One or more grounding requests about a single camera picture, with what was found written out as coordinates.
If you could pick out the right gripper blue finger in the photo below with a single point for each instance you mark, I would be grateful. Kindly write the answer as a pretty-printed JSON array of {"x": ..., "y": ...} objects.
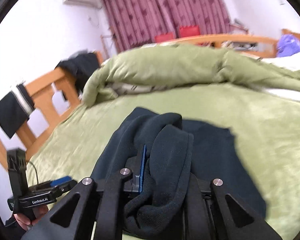
[{"x": 138, "y": 171}]

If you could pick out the dark navy sweatshirt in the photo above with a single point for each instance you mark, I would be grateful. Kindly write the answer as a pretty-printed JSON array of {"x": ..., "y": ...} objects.
[{"x": 174, "y": 150}]

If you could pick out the person's left hand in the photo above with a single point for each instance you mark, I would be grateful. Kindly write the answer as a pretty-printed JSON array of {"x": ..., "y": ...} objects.
[{"x": 26, "y": 223}]

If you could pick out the green folded duvet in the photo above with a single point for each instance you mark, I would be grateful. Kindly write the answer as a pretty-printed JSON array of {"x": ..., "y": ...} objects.
[{"x": 150, "y": 68}]

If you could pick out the black garment on headboard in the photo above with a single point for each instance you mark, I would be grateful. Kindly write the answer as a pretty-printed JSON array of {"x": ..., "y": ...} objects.
[{"x": 81, "y": 67}]

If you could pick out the green plush bed sheet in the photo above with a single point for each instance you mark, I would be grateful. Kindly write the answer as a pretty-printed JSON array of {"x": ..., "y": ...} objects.
[{"x": 266, "y": 130}]

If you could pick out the left red chair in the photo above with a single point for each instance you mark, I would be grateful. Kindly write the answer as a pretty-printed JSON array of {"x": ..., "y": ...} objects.
[{"x": 164, "y": 37}]

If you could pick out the red chair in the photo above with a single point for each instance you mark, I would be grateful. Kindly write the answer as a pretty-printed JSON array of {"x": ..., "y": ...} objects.
[
  {"x": 164, "y": 37},
  {"x": 188, "y": 31}
]

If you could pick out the right red chair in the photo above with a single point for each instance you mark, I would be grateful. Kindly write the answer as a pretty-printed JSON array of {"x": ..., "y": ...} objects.
[{"x": 188, "y": 31}]

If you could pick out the pink patterned curtain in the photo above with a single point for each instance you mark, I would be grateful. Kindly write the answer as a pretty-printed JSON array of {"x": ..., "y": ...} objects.
[{"x": 137, "y": 22}]

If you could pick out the purple plush toy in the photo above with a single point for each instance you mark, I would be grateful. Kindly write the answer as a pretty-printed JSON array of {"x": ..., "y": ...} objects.
[{"x": 287, "y": 45}]

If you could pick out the black striped garment on frame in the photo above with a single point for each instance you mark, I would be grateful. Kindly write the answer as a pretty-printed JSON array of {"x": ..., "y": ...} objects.
[{"x": 15, "y": 109}]

